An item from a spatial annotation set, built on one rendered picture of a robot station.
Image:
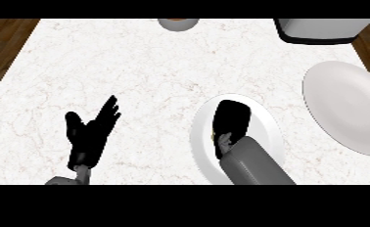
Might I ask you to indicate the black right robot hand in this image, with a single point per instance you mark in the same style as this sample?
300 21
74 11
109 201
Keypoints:
230 120

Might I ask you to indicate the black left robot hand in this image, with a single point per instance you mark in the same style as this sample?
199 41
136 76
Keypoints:
88 133

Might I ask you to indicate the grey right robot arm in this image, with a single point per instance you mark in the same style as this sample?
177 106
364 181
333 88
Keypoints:
253 164

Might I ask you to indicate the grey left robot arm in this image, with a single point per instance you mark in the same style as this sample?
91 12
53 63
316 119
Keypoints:
72 178

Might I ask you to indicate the white oval plate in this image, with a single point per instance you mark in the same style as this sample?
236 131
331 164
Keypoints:
264 123

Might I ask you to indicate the large pale grey plate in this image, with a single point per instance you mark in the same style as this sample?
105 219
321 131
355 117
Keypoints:
341 103

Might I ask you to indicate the grey cup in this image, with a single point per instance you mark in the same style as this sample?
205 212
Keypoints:
177 24

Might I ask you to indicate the grey appliance with black base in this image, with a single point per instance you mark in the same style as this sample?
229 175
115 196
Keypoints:
319 28

